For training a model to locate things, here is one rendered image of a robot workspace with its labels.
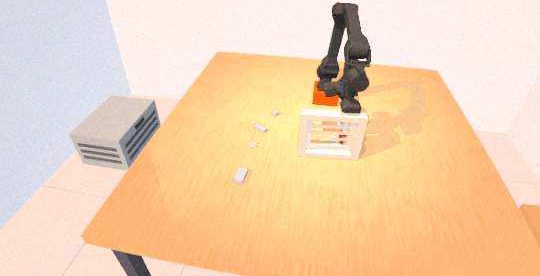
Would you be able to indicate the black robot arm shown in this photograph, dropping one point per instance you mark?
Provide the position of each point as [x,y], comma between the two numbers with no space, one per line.
[345,16]

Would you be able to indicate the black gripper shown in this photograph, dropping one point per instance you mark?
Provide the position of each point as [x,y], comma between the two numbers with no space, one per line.
[349,104]

